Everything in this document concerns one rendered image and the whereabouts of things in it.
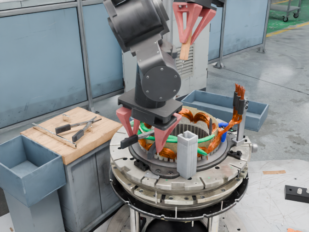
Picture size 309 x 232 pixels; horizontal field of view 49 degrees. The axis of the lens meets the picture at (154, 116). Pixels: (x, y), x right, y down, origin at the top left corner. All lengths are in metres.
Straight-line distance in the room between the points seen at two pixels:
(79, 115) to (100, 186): 0.21
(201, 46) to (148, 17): 2.95
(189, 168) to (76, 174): 0.33
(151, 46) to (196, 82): 3.04
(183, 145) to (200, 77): 2.94
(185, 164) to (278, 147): 2.32
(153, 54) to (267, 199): 0.78
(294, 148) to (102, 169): 2.22
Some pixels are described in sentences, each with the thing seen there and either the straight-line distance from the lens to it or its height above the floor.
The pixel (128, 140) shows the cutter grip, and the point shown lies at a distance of 0.64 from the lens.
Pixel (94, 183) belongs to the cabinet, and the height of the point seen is 0.93.
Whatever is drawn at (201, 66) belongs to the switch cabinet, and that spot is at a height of 0.37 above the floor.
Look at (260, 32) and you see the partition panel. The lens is 5.27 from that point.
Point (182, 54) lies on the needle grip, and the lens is 0.69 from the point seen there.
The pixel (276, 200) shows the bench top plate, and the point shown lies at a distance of 1.16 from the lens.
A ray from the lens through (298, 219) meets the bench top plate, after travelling 1.11.
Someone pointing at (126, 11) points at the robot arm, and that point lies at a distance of 0.52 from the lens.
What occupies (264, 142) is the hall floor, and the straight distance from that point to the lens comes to 2.98.
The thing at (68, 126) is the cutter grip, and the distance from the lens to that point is 0.89.
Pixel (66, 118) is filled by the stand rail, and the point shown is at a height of 1.08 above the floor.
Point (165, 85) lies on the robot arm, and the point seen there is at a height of 1.33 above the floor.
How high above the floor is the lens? 1.51
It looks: 27 degrees down
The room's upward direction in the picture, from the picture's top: 1 degrees counter-clockwise
